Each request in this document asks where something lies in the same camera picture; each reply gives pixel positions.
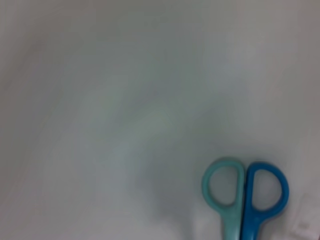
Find blue and teal scissors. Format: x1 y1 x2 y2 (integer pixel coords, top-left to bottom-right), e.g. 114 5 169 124
201 156 291 240

